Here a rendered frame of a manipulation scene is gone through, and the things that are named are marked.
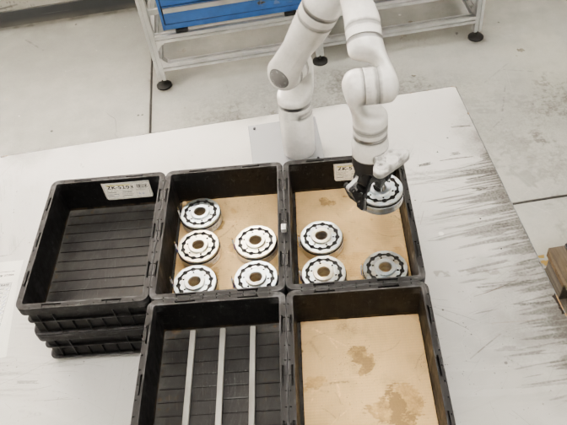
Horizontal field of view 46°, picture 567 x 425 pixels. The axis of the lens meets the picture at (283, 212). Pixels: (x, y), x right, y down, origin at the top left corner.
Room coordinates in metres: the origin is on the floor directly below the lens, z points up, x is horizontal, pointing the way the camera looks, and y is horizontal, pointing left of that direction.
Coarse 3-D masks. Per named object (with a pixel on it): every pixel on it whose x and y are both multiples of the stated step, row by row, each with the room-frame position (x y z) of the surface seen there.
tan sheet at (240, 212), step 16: (224, 208) 1.20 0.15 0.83; (240, 208) 1.19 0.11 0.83; (256, 208) 1.18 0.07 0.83; (272, 208) 1.17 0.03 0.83; (224, 224) 1.14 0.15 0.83; (240, 224) 1.13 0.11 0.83; (256, 224) 1.12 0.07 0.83; (272, 224) 1.12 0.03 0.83; (224, 240) 1.09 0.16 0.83; (176, 256) 1.06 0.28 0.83; (224, 256) 1.04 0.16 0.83; (176, 272) 1.01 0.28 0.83; (224, 272) 0.99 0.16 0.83; (224, 288) 0.94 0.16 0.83
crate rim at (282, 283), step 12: (204, 168) 1.25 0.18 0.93; (216, 168) 1.25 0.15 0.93; (228, 168) 1.24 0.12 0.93; (240, 168) 1.23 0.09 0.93; (252, 168) 1.23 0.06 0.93; (264, 168) 1.23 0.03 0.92; (168, 180) 1.23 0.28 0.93; (168, 192) 1.18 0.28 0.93; (156, 240) 1.03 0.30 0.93; (156, 252) 1.00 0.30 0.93; (156, 264) 0.96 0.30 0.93; (156, 276) 0.93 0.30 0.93; (156, 288) 0.90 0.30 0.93; (240, 288) 0.86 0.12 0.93; (252, 288) 0.86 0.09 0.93; (264, 288) 0.85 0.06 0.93; (276, 288) 0.85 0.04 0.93
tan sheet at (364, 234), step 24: (312, 192) 1.21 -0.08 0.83; (336, 192) 1.19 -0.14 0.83; (312, 216) 1.12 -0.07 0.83; (336, 216) 1.11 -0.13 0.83; (360, 216) 1.10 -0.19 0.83; (384, 216) 1.09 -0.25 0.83; (360, 240) 1.02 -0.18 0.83; (384, 240) 1.01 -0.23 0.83; (360, 264) 0.95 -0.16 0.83; (408, 264) 0.93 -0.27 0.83
